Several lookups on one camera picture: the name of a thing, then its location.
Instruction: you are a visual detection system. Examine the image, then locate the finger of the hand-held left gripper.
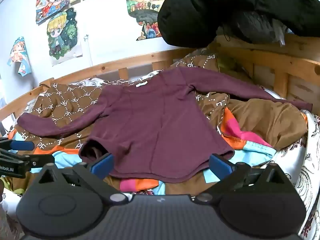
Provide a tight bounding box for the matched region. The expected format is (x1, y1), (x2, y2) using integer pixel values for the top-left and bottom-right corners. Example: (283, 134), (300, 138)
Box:
(0, 137), (35, 151)
(0, 150), (55, 173)

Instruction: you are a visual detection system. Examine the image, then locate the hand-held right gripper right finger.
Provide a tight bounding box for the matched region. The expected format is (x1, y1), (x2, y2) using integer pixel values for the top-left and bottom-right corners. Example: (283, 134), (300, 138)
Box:
(194, 153), (293, 204)

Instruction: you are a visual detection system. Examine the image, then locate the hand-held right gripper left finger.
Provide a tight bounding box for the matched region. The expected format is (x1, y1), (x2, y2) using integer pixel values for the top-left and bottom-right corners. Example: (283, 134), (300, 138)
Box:
(37, 152), (130, 203)

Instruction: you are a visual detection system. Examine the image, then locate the maroon long sleeve shirt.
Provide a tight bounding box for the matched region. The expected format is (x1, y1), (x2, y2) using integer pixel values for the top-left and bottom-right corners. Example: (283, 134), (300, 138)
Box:
(17, 66), (313, 184)

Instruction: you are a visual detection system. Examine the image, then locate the yellow green cloth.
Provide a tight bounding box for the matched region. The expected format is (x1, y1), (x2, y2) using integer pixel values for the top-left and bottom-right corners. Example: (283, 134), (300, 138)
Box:
(0, 176), (16, 193)

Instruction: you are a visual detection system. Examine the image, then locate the brown patterned blanket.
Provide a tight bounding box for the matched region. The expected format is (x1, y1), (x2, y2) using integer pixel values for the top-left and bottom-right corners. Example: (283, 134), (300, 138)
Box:
(10, 54), (309, 195)

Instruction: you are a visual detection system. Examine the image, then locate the white floral bed sheet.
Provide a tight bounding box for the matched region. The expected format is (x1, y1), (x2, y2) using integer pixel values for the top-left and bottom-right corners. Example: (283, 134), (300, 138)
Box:
(22, 70), (320, 240)

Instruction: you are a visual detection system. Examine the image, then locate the black puffer jacket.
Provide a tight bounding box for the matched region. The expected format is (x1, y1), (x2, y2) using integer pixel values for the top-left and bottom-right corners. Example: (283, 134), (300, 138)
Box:
(157, 0), (320, 49)

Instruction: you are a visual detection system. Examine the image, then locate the small curled wall poster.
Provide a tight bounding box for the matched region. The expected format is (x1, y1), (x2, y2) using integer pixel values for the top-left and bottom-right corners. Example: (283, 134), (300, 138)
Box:
(7, 36), (32, 75)

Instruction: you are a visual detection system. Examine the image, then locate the wooden bed frame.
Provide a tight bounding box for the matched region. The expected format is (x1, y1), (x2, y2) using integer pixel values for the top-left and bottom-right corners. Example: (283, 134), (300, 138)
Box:
(0, 34), (320, 130)

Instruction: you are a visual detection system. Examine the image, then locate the white wall pipe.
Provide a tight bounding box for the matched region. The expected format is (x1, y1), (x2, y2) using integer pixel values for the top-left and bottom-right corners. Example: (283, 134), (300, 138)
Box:
(84, 34), (94, 67)

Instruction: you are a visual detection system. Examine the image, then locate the blond figure wall poster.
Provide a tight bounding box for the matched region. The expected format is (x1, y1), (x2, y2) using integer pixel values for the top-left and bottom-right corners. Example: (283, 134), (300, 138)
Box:
(46, 7), (83, 67)

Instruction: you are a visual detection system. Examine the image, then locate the red-haired figure wall poster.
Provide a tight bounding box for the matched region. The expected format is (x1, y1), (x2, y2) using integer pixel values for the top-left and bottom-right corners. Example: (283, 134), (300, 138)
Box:
(36, 0), (70, 25)

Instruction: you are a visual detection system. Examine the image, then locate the landscape wall poster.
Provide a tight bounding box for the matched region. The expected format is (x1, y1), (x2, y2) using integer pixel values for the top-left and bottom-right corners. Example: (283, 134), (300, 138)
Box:
(125, 0), (177, 41)

